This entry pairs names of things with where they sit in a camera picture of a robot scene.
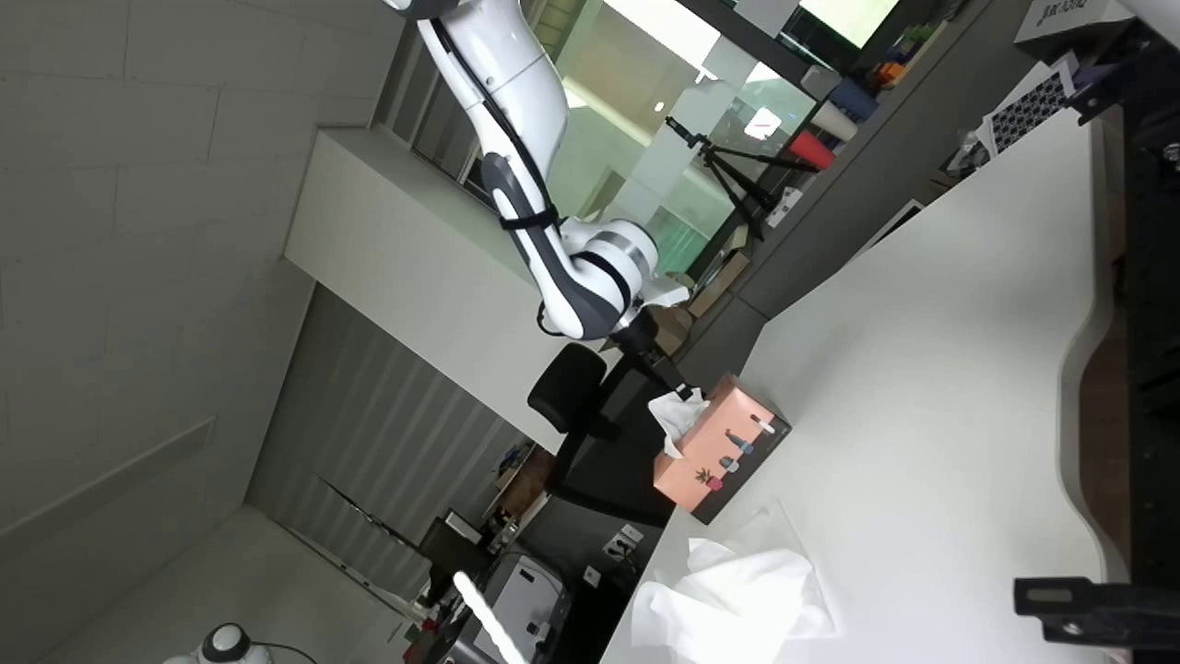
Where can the pink tissue box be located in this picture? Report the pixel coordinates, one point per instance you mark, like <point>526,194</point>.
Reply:
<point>719,452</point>

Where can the white perforated box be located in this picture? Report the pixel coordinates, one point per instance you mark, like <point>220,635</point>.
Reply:
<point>1041,95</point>

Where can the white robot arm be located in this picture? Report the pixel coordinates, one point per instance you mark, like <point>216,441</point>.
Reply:
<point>596,282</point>

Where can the white wipe tissue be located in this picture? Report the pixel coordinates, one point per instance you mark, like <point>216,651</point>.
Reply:
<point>676,414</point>

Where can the red cylinder object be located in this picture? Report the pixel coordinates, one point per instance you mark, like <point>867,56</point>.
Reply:
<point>811,151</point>

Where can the black office chair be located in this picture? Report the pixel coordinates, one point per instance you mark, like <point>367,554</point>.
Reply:
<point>607,432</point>

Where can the black camera tripod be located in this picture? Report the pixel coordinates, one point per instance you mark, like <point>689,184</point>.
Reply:
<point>749,199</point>

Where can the white crumpled tissue on table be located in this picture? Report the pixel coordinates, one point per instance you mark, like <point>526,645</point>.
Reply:
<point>732,606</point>

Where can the white round floor device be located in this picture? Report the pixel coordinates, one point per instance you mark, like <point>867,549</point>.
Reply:
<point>221,645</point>

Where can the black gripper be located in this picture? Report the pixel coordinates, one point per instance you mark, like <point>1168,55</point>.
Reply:
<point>642,352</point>

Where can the cardboard box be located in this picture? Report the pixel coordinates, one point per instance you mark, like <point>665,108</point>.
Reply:
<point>671,325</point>

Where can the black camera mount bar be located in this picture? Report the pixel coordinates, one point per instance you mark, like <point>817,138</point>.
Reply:
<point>1100,614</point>

